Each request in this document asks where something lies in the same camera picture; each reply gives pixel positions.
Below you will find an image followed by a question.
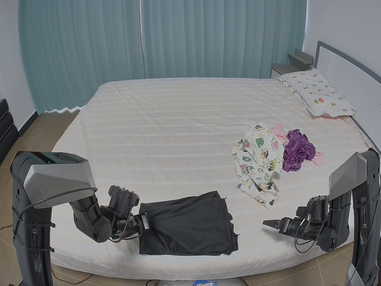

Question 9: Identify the purple garment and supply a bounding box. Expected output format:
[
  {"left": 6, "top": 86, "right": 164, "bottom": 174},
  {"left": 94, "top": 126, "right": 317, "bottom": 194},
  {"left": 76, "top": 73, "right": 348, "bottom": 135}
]
[{"left": 281, "top": 129, "right": 317, "bottom": 173}]

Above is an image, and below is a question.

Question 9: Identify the white printed pillow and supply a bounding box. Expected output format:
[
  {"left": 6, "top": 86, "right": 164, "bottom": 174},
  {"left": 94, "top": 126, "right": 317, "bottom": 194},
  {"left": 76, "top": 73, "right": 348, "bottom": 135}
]
[{"left": 274, "top": 67, "right": 357, "bottom": 118}]

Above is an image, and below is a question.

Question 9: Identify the black cable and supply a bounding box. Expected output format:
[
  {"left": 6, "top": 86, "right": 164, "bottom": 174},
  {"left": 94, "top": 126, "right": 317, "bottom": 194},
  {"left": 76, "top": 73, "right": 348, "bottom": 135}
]
[
  {"left": 50, "top": 266, "right": 93, "bottom": 283},
  {"left": 294, "top": 231, "right": 321, "bottom": 253},
  {"left": 13, "top": 186, "right": 99, "bottom": 230}
]

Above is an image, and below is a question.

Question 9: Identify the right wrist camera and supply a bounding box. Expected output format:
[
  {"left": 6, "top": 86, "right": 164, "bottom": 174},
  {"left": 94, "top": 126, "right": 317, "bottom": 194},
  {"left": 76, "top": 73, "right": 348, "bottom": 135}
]
[{"left": 307, "top": 195, "right": 330, "bottom": 220}]

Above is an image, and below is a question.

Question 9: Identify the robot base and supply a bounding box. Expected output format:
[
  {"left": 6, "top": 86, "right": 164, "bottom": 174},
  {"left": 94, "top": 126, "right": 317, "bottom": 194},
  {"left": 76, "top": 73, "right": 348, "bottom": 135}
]
[{"left": 148, "top": 277, "right": 248, "bottom": 286}]

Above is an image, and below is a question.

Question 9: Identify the black chest of drawers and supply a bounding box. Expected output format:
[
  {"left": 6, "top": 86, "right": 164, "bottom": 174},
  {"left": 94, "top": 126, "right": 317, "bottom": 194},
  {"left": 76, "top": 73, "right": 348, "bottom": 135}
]
[{"left": 0, "top": 98, "right": 19, "bottom": 167}]

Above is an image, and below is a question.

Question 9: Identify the white printed pyjama garment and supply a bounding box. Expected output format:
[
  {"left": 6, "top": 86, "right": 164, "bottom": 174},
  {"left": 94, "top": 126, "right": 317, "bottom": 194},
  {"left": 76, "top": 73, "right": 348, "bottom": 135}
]
[{"left": 231, "top": 121, "right": 286, "bottom": 210}]

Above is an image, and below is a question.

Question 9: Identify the grey bedside table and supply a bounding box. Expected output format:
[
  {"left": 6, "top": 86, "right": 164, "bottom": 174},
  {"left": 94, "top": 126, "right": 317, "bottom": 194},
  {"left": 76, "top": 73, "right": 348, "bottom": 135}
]
[{"left": 271, "top": 48, "right": 315, "bottom": 79}]

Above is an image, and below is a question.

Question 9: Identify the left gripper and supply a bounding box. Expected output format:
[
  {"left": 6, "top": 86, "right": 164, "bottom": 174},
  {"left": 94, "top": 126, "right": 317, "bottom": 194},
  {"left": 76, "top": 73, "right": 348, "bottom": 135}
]
[{"left": 130, "top": 213, "right": 151, "bottom": 235}]

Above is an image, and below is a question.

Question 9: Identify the black garment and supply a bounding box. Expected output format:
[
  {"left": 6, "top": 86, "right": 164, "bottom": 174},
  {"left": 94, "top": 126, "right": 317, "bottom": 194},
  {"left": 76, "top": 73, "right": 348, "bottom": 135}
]
[{"left": 138, "top": 191, "right": 240, "bottom": 256}]

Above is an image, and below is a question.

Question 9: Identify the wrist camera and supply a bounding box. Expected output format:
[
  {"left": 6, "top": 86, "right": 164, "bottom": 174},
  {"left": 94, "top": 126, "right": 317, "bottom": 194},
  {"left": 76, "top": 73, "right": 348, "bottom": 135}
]
[
  {"left": 307, "top": 195, "right": 330, "bottom": 220},
  {"left": 107, "top": 185, "right": 140, "bottom": 217}
]

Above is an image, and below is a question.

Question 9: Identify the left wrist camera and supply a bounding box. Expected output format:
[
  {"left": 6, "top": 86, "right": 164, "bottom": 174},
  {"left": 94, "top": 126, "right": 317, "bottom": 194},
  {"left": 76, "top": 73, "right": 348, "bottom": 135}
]
[{"left": 107, "top": 185, "right": 140, "bottom": 217}]

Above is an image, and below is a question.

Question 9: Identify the pink garment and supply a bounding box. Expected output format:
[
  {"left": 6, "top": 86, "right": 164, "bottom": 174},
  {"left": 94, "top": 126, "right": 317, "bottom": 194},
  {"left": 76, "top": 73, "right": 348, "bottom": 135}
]
[{"left": 269, "top": 121, "right": 325, "bottom": 168}]

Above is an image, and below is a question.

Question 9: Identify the blue-green curtain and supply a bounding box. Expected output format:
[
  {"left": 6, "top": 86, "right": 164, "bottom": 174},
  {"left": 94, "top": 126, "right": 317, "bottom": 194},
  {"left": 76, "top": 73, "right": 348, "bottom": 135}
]
[
  {"left": 18, "top": 0, "right": 146, "bottom": 114},
  {"left": 139, "top": 0, "right": 308, "bottom": 79}
]

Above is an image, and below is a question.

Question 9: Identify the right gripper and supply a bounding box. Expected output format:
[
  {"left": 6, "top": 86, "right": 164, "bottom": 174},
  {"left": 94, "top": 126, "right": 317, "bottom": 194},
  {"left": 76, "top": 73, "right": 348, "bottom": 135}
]
[{"left": 278, "top": 217, "right": 299, "bottom": 237}]

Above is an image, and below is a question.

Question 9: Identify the bed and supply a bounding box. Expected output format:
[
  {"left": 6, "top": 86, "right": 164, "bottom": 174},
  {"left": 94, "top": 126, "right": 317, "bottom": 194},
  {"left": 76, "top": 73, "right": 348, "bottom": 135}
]
[{"left": 48, "top": 41, "right": 381, "bottom": 280}]

